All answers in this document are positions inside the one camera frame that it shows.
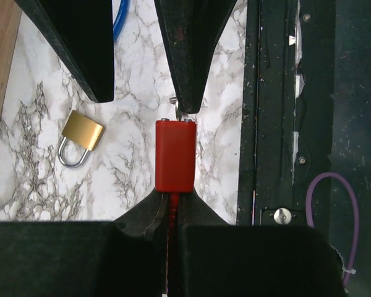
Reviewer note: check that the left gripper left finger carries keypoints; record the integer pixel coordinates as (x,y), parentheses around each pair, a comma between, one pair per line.
(124,257)

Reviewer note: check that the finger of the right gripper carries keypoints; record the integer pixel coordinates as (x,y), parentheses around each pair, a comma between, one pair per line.
(190,31)
(81,34)

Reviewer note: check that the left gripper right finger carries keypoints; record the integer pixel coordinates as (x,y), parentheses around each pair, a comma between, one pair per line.
(218,259)

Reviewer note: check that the blue cable lock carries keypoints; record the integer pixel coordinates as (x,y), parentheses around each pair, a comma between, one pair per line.
(120,18)

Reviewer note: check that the brass padlock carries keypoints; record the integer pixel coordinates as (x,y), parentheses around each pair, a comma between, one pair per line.
(82,131)

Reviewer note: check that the red cable padlock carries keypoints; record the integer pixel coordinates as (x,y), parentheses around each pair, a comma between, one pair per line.
(174,175)

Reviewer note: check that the black mounting base plate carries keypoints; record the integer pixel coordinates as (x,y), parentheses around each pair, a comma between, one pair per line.
(306,124)

